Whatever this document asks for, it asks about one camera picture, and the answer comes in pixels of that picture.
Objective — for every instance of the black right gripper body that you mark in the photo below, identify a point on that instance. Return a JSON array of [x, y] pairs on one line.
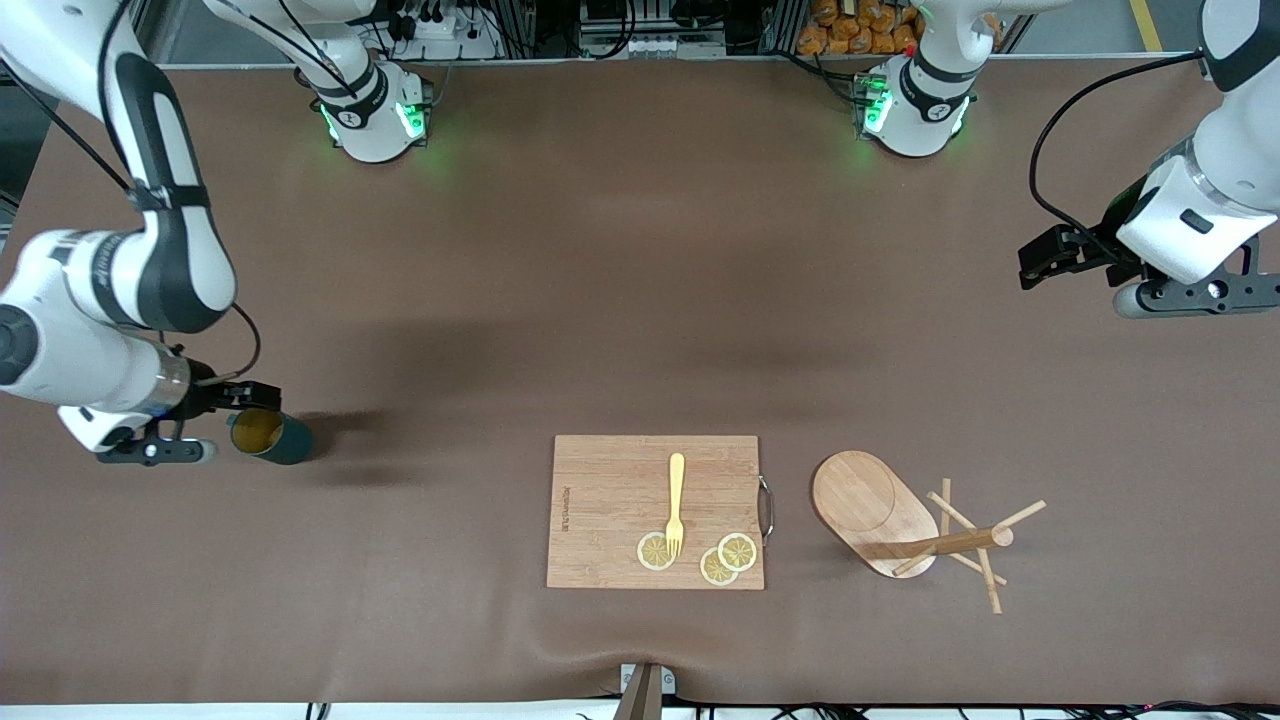
[[207, 398]]

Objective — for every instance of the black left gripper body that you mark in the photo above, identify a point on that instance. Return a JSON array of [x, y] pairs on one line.
[[1104, 236]]

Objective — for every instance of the dark green mug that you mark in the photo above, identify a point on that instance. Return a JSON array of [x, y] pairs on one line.
[[290, 442]]

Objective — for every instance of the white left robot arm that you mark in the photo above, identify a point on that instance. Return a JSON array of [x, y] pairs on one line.
[[1240, 150]]

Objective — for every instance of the wooden mug tree rack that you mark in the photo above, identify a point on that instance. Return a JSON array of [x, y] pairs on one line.
[[860, 500]]

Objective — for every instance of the black electronics rack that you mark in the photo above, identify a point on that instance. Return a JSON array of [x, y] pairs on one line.
[[610, 14]]

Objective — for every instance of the brown table mat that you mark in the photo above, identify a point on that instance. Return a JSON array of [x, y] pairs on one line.
[[300, 600]]

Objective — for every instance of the orange snack packets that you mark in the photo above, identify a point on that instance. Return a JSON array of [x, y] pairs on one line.
[[850, 30]]

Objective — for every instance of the bamboo cutting board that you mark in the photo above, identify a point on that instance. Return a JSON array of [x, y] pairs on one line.
[[600, 470]]

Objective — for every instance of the white power strip with plugs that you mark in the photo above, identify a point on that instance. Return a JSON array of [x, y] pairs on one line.
[[440, 30]]

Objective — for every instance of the lemon slice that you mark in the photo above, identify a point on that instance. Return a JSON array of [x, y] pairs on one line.
[[742, 552], [650, 553], [712, 573]]

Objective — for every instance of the yellow plastic fork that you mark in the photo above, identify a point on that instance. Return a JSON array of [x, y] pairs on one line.
[[677, 480]]

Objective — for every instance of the long white power strip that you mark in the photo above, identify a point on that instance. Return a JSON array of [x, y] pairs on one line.
[[650, 47]]

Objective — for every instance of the brown camera pole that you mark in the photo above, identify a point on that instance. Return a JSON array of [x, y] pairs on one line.
[[640, 700]]

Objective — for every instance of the grey mounting bracket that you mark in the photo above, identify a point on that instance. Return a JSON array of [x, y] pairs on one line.
[[665, 680]]

